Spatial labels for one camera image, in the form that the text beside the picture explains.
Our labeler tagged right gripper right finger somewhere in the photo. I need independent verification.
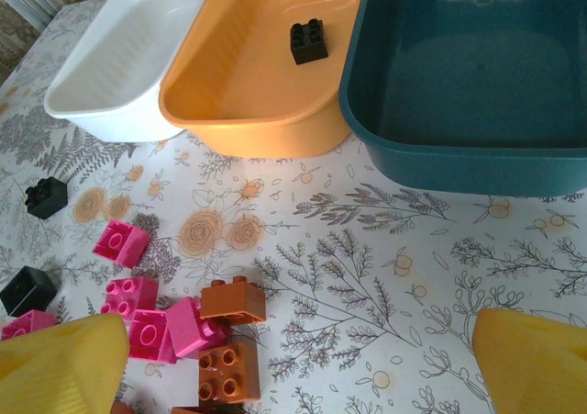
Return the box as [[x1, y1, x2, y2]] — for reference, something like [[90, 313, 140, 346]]
[[471, 307, 587, 414]]

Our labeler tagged white plastic container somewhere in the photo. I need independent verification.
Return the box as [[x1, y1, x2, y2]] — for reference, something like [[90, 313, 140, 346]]
[[43, 0, 233, 143]]

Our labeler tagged black lego brick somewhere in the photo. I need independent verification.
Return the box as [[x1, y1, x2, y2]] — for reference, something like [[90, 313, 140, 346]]
[[0, 264, 59, 318], [289, 18, 330, 65], [25, 176, 69, 220]]

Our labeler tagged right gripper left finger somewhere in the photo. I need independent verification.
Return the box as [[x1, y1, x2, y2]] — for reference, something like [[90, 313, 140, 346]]
[[0, 312, 130, 414]]

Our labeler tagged floral tablecloth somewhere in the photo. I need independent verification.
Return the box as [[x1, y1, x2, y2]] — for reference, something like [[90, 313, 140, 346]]
[[0, 0, 587, 414]]

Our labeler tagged orange plastic container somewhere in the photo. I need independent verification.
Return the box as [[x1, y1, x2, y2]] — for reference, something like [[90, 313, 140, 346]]
[[158, 0, 371, 159]]

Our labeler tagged teal plastic container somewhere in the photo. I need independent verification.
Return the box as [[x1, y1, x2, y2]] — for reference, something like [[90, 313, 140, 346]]
[[337, 0, 587, 199]]

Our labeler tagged pink lego brick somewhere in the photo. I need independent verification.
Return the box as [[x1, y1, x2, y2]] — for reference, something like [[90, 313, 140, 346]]
[[0, 308, 57, 341], [92, 219, 152, 268], [127, 308, 178, 364], [99, 275, 160, 326], [163, 297, 228, 359]]

